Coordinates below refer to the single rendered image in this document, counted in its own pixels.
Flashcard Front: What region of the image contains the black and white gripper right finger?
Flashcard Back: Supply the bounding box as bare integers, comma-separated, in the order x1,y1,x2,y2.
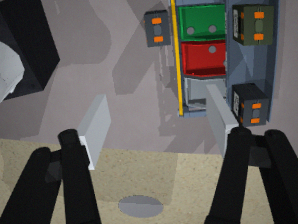
204,84,298,224

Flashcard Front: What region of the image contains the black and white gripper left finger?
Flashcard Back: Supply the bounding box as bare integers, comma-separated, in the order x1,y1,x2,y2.
0,94,111,224

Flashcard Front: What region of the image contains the grey metal disc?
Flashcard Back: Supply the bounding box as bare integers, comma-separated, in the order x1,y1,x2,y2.
187,27,194,35
208,25,216,33
208,45,216,53

